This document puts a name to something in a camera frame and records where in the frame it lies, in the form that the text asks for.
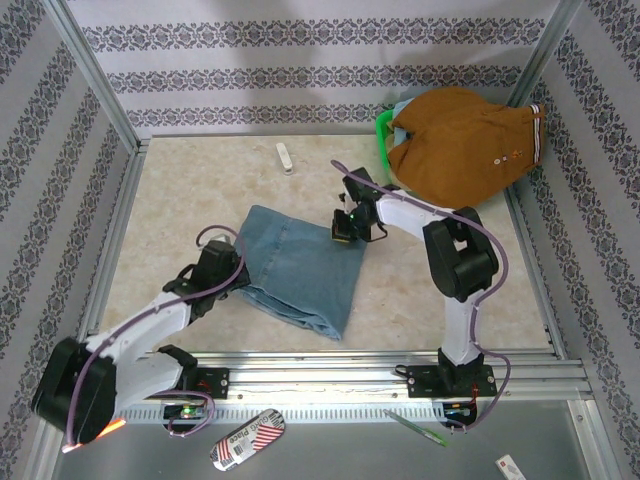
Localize blue denim jeans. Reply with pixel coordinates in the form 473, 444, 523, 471
234, 204, 367, 344

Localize green plastic basket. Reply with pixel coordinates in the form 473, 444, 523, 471
374, 110, 416, 194

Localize white plastic marker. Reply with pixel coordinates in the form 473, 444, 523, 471
275, 143, 295, 177

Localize brown shirt pile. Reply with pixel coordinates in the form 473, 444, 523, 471
387, 85, 546, 209

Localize flag print tin case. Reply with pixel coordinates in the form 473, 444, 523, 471
208, 408, 286, 472

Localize orange stick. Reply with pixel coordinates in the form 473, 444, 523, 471
62, 418, 125, 454

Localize green pen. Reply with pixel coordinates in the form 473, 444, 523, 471
383, 408, 449, 448

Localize small white card box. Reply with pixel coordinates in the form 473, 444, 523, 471
495, 453, 526, 480

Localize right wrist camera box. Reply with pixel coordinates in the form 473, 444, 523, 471
341, 168, 375, 202

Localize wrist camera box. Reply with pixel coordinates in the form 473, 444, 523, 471
341, 168, 375, 202
199, 239, 240, 275

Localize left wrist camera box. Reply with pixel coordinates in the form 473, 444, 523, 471
199, 239, 240, 275

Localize left arm's purple cable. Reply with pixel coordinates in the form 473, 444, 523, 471
64, 225, 249, 449

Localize arm's purple cable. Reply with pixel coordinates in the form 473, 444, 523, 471
64, 225, 249, 449
331, 159, 510, 436

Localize left arm's black base plate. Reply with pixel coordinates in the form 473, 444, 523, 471
192, 367, 231, 401

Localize aluminium mounting rail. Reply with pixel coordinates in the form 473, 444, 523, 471
47, 349, 596, 406

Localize right arm's purple cable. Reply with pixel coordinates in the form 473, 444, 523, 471
331, 159, 510, 436

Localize right arm's black base plate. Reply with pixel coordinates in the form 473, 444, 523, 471
407, 364, 496, 400

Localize slotted grey cable duct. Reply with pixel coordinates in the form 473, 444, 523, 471
119, 405, 446, 422

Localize aluminium frame post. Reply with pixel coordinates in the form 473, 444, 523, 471
507, 0, 586, 106
42, 0, 151, 151

